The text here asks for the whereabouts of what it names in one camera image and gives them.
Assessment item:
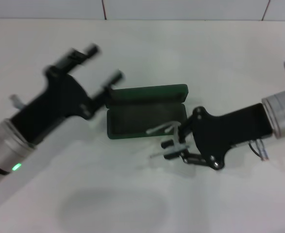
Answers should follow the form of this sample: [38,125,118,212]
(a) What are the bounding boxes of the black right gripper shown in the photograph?
[160,102,273,170]

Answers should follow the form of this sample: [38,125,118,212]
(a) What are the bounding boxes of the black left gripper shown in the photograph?
[9,43,126,146]

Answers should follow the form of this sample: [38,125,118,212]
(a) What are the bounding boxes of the clear white glasses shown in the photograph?
[146,120,194,160]

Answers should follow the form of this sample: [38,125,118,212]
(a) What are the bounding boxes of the green glasses case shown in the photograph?
[104,83,189,141]

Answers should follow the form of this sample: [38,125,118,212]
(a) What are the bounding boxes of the clear right wrist connector plug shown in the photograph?
[255,140,270,162]

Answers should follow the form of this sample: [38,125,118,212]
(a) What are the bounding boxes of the clear wrist connector plug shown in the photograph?
[8,94,24,110]
[255,140,270,162]

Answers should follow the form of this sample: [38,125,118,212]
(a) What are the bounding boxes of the clear left wrist connector plug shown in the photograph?
[8,94,24,110]

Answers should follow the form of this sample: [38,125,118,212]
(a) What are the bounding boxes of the dark right wrist cable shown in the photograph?
[248,139,261,156]

